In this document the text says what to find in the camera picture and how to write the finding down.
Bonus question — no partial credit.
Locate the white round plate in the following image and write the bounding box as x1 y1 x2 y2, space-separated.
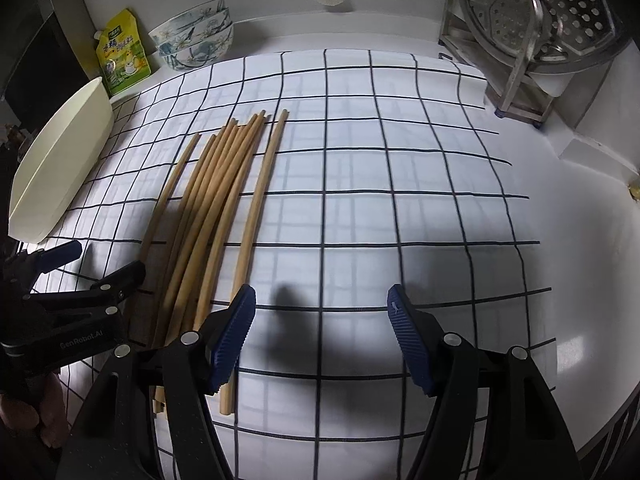
7 77 115 244

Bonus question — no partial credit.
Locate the white black-checked cloth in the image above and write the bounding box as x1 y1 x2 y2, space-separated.
15 49 559 480

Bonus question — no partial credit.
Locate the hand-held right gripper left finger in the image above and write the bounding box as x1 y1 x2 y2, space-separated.
55 284 257 480

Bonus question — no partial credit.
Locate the perforated steel steamer plate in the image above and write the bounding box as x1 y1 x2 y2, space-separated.
456 0 627 70

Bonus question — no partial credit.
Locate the blue floral ceramic bowl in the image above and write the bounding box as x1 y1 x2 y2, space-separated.
160 30 235 71
156 19 234 58
148 0 231 46

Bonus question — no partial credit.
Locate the person's left hand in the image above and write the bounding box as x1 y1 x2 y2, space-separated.
0 375 72 449

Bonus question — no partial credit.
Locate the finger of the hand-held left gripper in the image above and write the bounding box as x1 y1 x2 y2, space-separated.
24 260 147 322
4 239 84 292

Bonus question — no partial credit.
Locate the yellow refill pouch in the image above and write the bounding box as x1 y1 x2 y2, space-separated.
93 8 152 97

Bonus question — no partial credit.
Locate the steel dish rack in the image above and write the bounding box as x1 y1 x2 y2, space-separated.
438 0 632 129

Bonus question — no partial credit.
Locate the bundle of wooden chopsticks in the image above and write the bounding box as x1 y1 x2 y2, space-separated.
137 109 291 417

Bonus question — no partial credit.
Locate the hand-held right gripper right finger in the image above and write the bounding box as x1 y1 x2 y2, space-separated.
386 284 586 480

